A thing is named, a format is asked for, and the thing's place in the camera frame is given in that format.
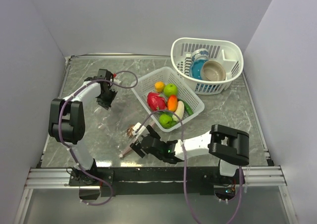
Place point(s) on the green fake apple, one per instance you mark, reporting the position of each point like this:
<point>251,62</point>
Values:
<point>166,121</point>
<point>170,89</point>

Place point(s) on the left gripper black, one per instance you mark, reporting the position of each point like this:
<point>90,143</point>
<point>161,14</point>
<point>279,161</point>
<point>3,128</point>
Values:
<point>107,104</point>

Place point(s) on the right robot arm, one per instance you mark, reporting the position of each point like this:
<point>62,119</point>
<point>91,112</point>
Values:
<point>228,144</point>

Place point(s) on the clear zip top bag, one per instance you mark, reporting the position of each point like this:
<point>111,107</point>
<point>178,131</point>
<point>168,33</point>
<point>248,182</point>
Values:
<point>113,132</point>

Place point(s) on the blue white patterned bowl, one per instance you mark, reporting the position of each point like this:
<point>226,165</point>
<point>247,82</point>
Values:
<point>199,54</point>

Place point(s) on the red fake mango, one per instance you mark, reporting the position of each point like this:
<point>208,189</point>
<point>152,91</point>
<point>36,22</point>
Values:
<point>172,103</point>

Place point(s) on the beige ceramic bowl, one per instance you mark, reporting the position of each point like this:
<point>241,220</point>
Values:
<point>213,71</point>

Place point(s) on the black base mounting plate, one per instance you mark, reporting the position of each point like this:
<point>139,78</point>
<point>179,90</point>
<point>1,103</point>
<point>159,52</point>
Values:
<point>155,180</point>

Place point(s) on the orange fake fruit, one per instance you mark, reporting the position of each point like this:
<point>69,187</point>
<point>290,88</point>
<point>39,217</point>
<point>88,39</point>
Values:
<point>159,86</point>

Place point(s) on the white oval dish rack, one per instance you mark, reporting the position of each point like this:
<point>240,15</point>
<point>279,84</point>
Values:
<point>227,53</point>

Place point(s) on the red fake dragon fruit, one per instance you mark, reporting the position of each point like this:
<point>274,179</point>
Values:
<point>156,102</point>

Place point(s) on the brown fake mushroom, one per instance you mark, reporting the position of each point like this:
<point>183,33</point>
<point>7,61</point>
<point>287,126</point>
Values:
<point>130,131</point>

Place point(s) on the aluminium frame rail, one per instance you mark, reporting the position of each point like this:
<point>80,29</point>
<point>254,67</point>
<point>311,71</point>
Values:
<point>58,178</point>

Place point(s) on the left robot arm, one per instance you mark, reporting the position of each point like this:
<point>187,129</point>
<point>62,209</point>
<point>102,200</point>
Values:
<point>67,120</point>

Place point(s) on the green fake leafy vegetable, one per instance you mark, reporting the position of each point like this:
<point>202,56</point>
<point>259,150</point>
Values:
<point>188,109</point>

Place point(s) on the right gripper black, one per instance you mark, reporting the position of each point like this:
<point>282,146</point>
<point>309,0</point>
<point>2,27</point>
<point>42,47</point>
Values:
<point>136,147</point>

